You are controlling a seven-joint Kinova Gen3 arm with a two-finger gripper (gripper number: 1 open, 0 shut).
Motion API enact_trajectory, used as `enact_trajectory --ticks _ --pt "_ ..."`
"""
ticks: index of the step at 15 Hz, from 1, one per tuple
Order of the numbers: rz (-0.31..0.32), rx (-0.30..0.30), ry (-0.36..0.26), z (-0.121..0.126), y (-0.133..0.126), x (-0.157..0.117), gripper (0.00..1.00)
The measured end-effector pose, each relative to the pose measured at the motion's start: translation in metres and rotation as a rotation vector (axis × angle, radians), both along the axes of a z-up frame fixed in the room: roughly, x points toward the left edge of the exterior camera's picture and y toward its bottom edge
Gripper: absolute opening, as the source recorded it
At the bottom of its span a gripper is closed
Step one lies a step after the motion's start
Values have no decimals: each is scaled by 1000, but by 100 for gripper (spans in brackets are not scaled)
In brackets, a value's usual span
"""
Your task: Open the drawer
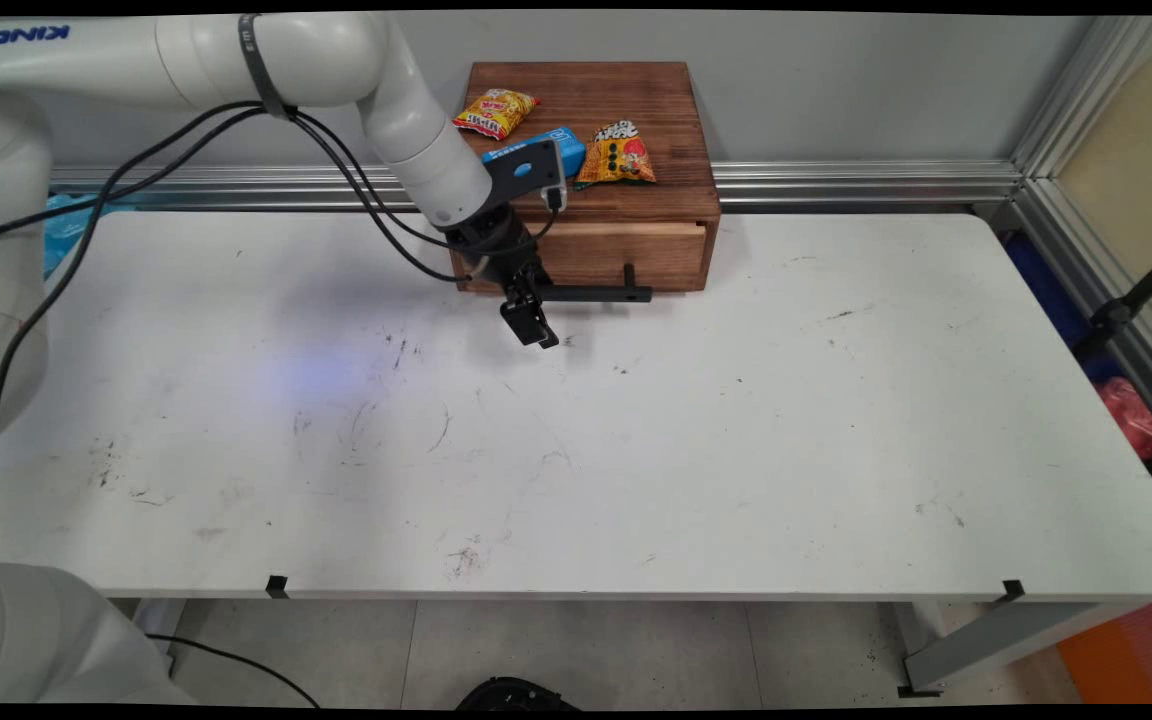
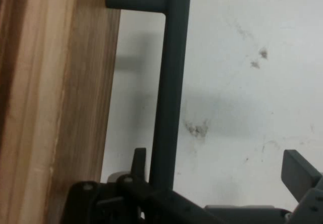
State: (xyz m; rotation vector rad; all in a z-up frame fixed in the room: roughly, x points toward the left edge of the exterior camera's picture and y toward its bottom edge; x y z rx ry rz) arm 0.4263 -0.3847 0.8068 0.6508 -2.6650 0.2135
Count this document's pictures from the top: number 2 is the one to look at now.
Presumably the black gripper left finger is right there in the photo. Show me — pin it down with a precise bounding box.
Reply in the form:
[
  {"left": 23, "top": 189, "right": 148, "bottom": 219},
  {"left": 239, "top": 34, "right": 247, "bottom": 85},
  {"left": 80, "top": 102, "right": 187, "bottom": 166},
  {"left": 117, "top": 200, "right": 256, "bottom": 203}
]
[{"left": 60, "top": 147, "right": 228, "bottom": 224}]

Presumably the wooden drawer with black handle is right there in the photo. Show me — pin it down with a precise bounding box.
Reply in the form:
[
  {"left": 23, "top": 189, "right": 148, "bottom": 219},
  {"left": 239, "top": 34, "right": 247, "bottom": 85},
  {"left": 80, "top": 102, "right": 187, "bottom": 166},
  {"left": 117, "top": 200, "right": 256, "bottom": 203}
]
[{"left": 0, "top": 0, "right": 193, "bottom": 224}]

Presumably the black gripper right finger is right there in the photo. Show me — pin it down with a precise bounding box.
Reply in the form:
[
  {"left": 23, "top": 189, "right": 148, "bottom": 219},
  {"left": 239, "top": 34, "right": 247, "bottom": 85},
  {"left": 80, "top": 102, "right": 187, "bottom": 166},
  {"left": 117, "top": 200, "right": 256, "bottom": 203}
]
[{"left": 281, "top": 149, "right": 323, "bottom": 224}]

